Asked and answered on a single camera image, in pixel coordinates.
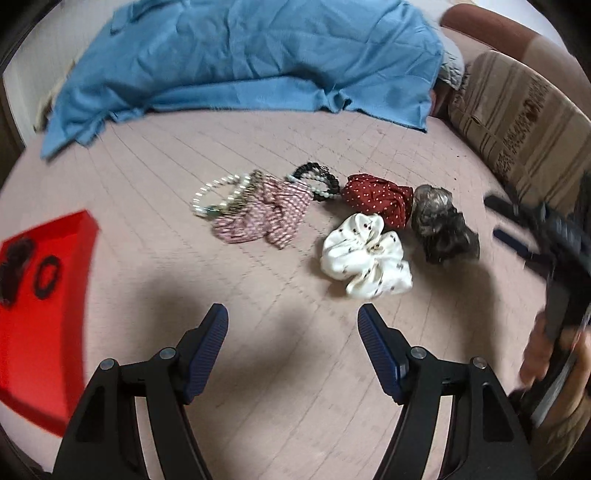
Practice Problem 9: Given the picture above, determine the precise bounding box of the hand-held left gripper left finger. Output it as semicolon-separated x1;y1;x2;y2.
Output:
53;303;230;480

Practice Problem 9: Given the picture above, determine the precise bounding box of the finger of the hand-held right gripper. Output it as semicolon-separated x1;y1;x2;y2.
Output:
493;227;552;273
484;195;548;227

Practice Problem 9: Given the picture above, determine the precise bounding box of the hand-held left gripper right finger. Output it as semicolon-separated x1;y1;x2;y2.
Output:
358;305;539;480

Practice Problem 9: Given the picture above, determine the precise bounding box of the grey black organza scrunchie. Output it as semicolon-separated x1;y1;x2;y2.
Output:
411;185;481;265

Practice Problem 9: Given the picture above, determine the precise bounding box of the white dotted scrunchie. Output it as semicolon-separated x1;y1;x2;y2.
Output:
321;213;413;298

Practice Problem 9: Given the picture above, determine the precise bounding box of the red polka dot scrunchie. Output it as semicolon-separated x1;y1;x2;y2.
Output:
341;173;414;230

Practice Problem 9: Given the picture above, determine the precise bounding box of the pearl bracelet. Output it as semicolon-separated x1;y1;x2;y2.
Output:
191;173;250;217
284;172;340;202

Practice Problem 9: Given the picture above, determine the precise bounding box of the pink plaid scrunchie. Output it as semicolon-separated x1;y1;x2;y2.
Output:
212;178;312;250

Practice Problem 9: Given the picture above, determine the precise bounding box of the leopard print scrunchie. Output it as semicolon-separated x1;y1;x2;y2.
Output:
217;170;265;216

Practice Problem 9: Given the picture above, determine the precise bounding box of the red tray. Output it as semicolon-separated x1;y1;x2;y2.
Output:
0;210;100;437

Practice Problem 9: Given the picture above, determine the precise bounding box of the black bead bracelet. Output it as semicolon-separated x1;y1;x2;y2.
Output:
293;162;341;202

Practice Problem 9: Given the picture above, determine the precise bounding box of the black hair tie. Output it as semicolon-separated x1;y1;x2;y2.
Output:
34;257;63;300

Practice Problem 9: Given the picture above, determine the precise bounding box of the black hair claw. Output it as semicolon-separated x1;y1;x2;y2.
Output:
0;237;35;305

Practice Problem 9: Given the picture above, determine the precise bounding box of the person's right forearm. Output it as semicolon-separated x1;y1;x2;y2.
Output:
536;337;591;467

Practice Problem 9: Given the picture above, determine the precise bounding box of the person's right hand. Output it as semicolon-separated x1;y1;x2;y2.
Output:
521;314;561;384

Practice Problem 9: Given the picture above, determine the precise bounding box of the striped beige cushion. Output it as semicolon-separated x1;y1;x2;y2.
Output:
448;50;591;217

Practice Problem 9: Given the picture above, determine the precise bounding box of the grey knitted cloth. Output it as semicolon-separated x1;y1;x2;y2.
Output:
434;25;468;90

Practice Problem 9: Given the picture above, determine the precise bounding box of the brown sofa armrest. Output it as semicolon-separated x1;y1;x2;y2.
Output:
438;2;568;61

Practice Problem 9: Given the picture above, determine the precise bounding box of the blue cloth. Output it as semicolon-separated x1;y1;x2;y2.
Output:
41;0;446;160

